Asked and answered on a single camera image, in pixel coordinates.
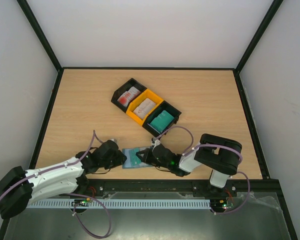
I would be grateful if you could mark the red patterned card stack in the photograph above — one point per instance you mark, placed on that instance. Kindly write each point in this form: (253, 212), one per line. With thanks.
(128, 95)

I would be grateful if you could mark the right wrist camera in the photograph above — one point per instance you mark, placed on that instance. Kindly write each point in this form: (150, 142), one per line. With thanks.
(155, 142)

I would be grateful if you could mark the yellow bin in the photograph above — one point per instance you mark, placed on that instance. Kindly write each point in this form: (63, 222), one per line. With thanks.
(146, 94)

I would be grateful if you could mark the black bin with teal cards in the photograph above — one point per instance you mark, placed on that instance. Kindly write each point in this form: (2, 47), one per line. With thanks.
(163, 106)

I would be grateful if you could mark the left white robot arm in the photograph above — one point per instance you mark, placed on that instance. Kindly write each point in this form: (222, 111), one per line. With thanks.
(20, 188)

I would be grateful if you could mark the black bin with red cards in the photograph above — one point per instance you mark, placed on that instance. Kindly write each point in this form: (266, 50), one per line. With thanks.
(126, 86)

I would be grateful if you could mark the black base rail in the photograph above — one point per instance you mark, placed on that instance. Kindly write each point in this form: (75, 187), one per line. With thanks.
(198, 188)

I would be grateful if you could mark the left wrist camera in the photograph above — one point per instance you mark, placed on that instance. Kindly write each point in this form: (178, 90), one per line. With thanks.
(114, 140)

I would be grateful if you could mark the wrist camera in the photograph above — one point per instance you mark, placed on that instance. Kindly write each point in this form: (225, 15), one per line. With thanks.
(114, 140)
(155, 142)

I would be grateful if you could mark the light blue slotted cable duct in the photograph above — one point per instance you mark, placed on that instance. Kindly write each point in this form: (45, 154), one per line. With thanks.
(62, 203)

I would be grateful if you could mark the blue card holder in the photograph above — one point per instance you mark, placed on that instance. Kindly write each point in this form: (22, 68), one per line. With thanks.
(127, 164)

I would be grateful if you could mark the teal card stack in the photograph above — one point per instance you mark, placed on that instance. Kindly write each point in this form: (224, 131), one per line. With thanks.
(160, 122)

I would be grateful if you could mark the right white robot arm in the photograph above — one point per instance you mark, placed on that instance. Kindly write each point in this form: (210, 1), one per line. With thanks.
(222, 155)

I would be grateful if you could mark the black enclosure frame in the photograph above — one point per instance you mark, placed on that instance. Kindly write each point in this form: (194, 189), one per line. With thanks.
(274, 7)

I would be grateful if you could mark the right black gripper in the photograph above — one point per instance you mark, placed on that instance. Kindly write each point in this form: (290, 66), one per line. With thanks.
(148, 156)

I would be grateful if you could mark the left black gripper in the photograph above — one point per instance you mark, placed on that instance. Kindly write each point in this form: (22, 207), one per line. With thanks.
(119, 160)

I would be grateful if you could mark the white vip card stack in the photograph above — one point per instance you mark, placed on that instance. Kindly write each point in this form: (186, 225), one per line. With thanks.
(144, 108)

